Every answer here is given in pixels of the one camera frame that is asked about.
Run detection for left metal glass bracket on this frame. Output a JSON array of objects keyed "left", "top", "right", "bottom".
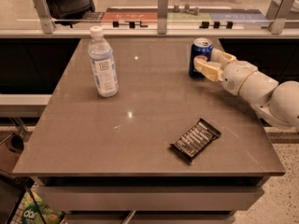
[{"left": 33, "top": 0, "right": 55, "bottom": 35}]

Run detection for black snack bar wrapper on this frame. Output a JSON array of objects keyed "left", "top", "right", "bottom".
[{"left": 170, "top": 119, "right": 221, "bottom": 164}]

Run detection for blue pepsi can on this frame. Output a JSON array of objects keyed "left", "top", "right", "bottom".
[{"left": 189, "top": 37, "right": 213, "bottom": 79}]

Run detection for green chip bag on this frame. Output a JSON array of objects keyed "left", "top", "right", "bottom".
[{"left": 21, "top": 192, "right": 65, "bottom": 224}]

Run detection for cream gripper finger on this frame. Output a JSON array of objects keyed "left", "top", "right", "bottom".
[
  {"left": 210, "top": 49, "right": 236, "bottom": 69},
  {"left": 193, "top": 56, "right": 223, "bottom": 82}
]

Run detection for colourful floor mat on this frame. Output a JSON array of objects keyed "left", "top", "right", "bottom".
[{"left": 81, "top": 7, "right": 270, "bottom": 27}]

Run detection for black office chair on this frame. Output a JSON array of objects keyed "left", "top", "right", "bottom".
[{"left": 46, "top": 0, "right": 95, "bottom": 26}]

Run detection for grey table drawer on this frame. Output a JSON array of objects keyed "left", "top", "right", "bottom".
[{"left": 37, "top": 186, "right": 263, "bottom": 211}]

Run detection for middle metal glass bracket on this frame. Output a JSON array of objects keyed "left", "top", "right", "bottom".
[{"left": 157, "top": 0, "right": 168, "bottom": 35}]

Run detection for clear plastic water bottle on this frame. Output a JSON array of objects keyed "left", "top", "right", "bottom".
[{"left": 88, "top": 26, "right": 119, "bottom": 97}]

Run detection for metal glass bracket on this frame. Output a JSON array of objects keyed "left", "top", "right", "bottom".
[
  {"left": 33, "top": 0, "right": 55, "bottom": 35},
  {"left": 267, "top": 0, "right": 295, "bottom": 35},
  {"left": 157, "top": 0, "right": 168, "bottom": 35}
]

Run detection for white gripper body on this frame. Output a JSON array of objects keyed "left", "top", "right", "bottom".
[{"left": 222, "top": 61, "right": 258, "bottom": 96}]

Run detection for right metal glass bracket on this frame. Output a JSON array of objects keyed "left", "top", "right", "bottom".
[{"left": 267, "top": 0, "right": 295, "bottom": 35}]

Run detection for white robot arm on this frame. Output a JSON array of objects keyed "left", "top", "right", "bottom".
[{"left": 193, "top": 49, "right": 299, "bottom": 131}]

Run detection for black wire basket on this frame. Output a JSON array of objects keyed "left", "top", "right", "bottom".
[{"left": 0, "top": 170, "right": 34, "bottom": 224}]

